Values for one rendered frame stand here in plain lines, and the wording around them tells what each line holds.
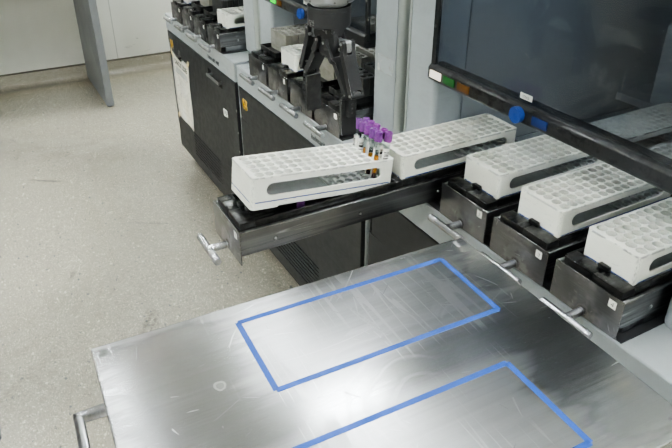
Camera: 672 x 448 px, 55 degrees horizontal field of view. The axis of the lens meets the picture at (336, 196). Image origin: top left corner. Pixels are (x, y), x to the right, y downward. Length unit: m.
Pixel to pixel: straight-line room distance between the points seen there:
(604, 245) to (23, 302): 1.96
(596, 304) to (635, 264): 0.09
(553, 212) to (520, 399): 0.41
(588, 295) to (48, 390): 1.56
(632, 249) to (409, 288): 0.34
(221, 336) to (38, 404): 1.25
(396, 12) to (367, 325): 0.81
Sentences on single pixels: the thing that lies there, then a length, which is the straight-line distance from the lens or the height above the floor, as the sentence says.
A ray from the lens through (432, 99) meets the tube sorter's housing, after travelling 1.44.
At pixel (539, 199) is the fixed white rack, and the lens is 1.16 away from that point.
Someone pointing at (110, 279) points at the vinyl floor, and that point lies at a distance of 2.51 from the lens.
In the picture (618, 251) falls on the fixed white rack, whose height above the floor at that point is 0.86.
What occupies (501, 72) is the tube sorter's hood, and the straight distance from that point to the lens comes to 1.23.
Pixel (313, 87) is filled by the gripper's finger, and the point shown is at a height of 0.99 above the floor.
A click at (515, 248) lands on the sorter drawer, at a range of 1.18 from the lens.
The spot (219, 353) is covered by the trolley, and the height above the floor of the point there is 0.82.
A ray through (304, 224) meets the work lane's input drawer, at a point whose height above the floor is 0.79.
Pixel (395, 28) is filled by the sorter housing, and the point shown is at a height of 1.03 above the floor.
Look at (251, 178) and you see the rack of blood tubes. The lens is 1.12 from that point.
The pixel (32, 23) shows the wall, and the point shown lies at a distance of 4.60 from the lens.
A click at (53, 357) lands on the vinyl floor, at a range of 2.24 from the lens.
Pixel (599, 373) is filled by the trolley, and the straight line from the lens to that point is 0.90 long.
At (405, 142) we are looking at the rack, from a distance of 1.33.
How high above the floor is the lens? 1.41
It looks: 29 degrees down
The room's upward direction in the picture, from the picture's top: straight up
